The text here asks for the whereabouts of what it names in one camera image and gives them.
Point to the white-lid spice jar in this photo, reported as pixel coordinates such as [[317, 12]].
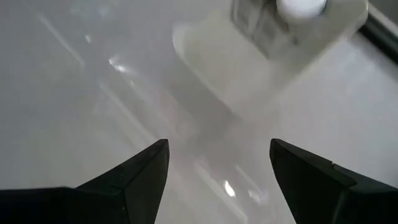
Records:
[[300, 6]]

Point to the black aluminium table frame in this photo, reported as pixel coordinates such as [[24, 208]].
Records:
[[382, 37]]

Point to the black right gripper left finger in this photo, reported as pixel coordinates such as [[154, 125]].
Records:
[[109, 199]]

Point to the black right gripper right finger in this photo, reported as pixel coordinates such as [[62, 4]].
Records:
[[326, 199]]

